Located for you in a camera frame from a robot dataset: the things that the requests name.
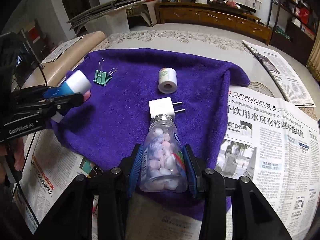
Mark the dark shelving unit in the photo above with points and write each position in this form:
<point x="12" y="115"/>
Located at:
<point x="294" y="25"/>

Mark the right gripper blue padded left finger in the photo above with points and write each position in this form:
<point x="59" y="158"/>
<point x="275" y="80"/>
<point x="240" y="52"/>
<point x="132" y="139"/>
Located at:
<point x="136" y="162"/>

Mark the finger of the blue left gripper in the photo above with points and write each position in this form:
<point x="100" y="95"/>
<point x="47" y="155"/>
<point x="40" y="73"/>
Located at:
<point x="56" y="91"/>

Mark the wooden tv cabinet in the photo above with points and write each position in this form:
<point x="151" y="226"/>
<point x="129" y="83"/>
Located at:
<point x="213" y="15"/>

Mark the newspaper under left side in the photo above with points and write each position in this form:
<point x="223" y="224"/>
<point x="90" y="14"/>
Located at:
<point x="48" y="170"/>

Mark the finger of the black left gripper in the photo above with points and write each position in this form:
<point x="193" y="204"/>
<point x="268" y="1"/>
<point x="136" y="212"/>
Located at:
<point x="59" y="103"/>

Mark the purple towel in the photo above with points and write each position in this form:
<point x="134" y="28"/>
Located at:
<point x="116" y="117"/>

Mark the beige sofa armrest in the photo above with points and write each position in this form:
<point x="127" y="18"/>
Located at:
<point x="55" y="72"/>

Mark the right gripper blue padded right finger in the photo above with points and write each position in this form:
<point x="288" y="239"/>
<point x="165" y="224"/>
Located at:
<point x="192" y="170"/>

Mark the folded newspaper far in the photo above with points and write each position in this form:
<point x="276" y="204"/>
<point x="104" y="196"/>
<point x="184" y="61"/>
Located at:
<point x="286" y="79"/>

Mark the person's left hand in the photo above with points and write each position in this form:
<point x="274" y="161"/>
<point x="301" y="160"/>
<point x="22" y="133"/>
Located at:
<point x="16" y="148"/>

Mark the white paper on armrest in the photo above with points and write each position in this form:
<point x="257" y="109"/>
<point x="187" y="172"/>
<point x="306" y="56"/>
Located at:
<point x="58" y="51"/>

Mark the white and teal tube bottle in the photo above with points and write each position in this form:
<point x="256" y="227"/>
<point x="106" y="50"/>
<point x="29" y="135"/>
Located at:
<point x="77" y="83"/>

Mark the white charger plug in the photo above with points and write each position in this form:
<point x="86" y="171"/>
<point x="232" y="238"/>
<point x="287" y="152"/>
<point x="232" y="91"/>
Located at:
<point x="164" y="106"/>

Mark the white tape roll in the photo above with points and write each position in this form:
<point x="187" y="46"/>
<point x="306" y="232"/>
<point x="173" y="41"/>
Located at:
<point x="167" y="81"/>

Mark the clear candy bottle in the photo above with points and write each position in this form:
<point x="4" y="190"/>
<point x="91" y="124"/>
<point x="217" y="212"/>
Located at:
<point x="163" y="167"/>

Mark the folded grey rack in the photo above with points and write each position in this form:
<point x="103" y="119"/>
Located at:
<point x="95" y="12"/>

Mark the green binder clip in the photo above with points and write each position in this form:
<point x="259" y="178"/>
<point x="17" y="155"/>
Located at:
<point x="102" y="77"/>

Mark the beige curtain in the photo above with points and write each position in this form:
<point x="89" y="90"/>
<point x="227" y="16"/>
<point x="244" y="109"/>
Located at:
<point x="313" y="64"/>

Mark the large spread newspaper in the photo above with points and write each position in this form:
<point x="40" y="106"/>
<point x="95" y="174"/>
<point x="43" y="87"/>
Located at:
<point x="267" y="139"/>

